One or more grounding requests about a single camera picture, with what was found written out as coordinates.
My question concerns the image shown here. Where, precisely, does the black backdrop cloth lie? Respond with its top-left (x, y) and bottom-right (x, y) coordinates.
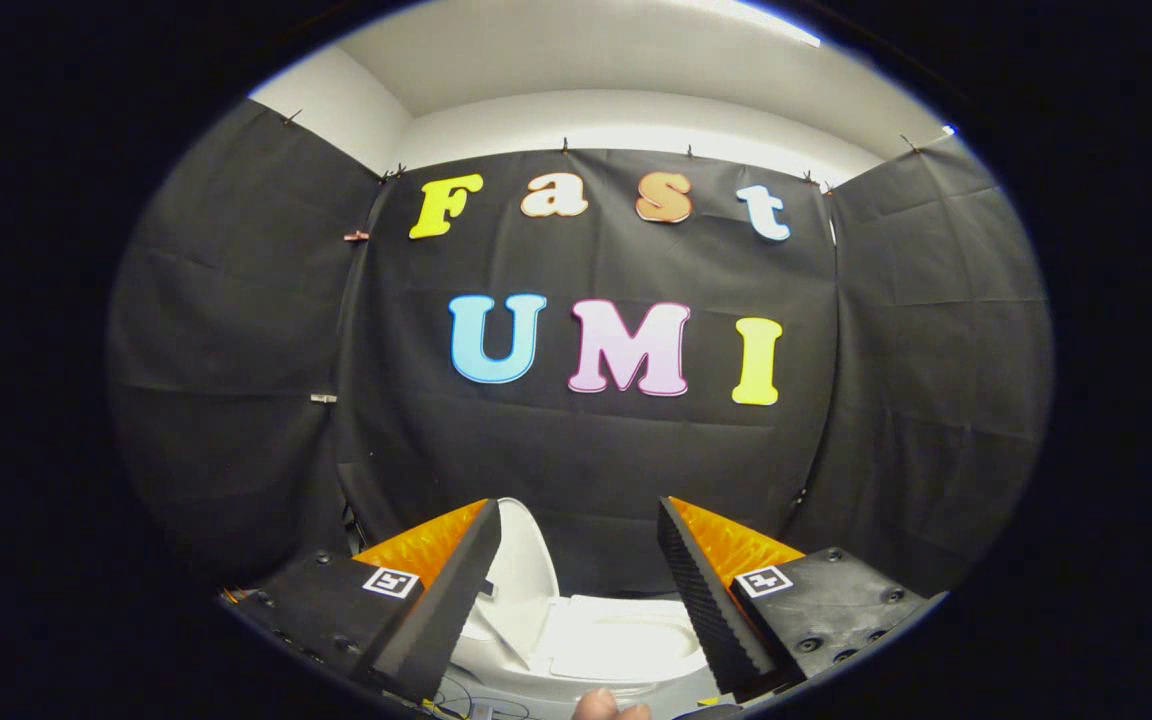
top-left (106, 98), bottom-right (1055, 603)

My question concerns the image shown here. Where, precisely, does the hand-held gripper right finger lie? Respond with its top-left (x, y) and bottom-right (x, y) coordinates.
top-left (656, 496), bottom-right (943, 700)

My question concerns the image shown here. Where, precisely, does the white toilet seat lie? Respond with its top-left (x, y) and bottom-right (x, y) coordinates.
top-left (534, 594), bottom-right (710, 686)

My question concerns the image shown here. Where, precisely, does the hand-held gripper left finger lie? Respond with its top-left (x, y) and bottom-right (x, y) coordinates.
top-left (224, 498), bottom-right (503, 705)

